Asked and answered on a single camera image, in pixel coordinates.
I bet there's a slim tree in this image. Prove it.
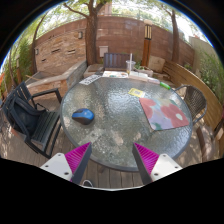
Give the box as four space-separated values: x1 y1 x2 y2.
166 6 181 64

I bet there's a curved wooden bench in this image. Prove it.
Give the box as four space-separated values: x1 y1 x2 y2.
162 60 224 158

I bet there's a wooden garden lamp post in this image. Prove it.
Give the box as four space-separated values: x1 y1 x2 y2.
141 19 154 68

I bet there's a green marker pen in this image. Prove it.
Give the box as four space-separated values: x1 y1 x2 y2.
159 81 172 90

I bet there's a dark wooden chair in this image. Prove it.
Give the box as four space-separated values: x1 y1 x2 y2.
102 52 132 72

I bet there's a stone raised bed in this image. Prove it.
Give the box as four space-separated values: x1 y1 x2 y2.
25 59 88 98

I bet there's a clear plastic cup with straw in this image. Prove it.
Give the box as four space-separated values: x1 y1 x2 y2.
125 52 137 76

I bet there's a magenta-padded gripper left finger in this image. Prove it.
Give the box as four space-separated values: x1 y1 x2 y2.
39 142 93 185

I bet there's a small closed book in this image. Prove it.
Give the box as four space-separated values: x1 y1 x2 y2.
147 77 161 85

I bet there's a white wall utility box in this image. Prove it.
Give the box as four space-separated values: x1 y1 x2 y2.
98 45 110 58

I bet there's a black slatted chair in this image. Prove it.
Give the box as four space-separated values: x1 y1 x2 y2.
0 81 64 160

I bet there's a blue and black computer mouse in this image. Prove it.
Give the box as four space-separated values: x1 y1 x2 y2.
71 108 95 126

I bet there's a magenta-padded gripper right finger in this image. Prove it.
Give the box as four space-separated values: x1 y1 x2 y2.
131 142 184 186

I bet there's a white printed strip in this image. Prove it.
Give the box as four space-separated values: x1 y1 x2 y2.
78 73 102 86

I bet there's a beige stone slab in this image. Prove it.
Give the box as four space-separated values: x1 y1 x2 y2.
148 55 166 74

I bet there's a floral print mouse pad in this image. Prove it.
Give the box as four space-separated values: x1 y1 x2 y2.
138 97 191 131

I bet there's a colourful picture book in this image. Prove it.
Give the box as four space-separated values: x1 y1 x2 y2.
101 70 129 79

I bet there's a dark wicker chair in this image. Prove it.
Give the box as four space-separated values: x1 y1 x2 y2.
173 84 208 127

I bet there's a thick forked tree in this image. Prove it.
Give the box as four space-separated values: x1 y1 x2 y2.
63 0 113 66

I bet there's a yellow square card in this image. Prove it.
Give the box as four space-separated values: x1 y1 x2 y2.
128 87 146 99

